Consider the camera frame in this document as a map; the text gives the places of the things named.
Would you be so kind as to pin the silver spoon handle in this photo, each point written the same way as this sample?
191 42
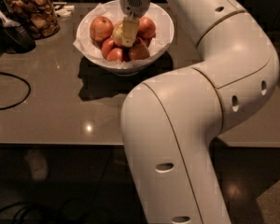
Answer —
8 23

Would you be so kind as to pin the red apple middle left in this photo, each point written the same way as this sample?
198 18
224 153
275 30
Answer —
107 46

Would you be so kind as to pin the white paper bowl liner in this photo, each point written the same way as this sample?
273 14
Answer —
89 48

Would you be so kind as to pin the red apple front right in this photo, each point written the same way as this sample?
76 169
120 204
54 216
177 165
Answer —
138 52

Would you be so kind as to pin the small white items on table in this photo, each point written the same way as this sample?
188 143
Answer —
64 11

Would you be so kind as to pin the white ceramic bowl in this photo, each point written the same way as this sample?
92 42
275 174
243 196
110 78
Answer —
126 67

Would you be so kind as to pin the red apple hidden centre right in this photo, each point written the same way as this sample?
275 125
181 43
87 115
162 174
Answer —
140 40

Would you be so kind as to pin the red apple back right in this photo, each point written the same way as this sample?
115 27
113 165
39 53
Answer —
147 28

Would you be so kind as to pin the red apple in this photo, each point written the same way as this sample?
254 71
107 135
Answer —
101 28
147 28
107 46
116 54
138 52

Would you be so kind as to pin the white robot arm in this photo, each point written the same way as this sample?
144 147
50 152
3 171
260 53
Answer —
169 120

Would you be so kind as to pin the white object under table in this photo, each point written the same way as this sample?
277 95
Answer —
38 164

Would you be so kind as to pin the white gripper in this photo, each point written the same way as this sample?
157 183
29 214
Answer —
134 3

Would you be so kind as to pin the red apple back left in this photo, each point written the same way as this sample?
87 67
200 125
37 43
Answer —
101 28

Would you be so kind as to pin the yellow-red apple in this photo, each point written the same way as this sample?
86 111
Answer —
117 34

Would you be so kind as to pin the glass jar of dried chips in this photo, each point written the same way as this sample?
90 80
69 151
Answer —
37 16

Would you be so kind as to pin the black round appliance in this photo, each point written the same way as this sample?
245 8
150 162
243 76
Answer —
18 40

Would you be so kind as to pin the red apple front left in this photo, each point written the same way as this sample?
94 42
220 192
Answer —
116 54

